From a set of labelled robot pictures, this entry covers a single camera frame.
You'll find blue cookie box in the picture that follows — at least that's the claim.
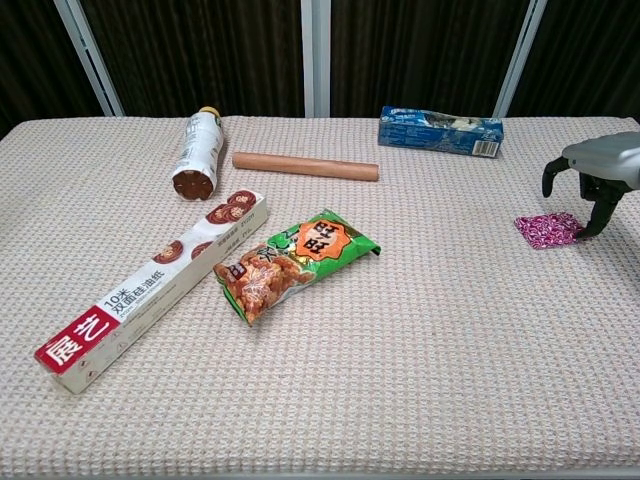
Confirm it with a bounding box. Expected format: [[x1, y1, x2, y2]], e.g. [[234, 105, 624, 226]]
[[377, 105, 505, 159]]

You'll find pink waffle table cloth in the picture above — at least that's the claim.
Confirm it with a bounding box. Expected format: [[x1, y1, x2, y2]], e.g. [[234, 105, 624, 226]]
[[0, 115, 640, 477]]

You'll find pink patterned square tile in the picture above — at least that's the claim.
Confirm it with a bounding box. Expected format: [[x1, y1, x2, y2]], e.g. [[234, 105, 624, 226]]
[[514, 211, 587, 250]]

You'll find brown wooden rolling pin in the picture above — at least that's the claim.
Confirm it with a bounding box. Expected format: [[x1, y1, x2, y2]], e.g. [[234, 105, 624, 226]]
[[231, 151, 380, 183]]

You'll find dark pleated curtain panel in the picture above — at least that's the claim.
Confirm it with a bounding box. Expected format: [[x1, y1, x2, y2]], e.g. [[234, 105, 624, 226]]
[[0, 0, 107, 139], [509, 0, 640, 121], [329, 0, 531, 119], [79, 0, 306, 119]]

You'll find white bottle yellow cap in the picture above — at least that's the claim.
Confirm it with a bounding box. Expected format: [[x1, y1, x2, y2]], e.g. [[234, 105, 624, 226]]
[[171, 105, 225, 203]]

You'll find long white baking paper box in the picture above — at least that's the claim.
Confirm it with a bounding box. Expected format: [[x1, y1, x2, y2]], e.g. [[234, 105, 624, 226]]
[[33, 188, 269, 395]]

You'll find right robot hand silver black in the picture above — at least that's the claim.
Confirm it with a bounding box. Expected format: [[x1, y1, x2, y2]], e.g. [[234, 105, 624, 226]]
[[542, 130, 640, 244]]

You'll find green snack bag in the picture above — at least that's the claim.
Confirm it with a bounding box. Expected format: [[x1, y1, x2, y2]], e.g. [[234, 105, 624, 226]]
[[213, 208, 382, 327]]

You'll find white partition frame post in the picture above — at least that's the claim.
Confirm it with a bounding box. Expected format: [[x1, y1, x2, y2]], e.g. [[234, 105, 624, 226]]
[[299, 0, 332, 119], [53, 0, 125, 119], [493, 0, 549, 119]]

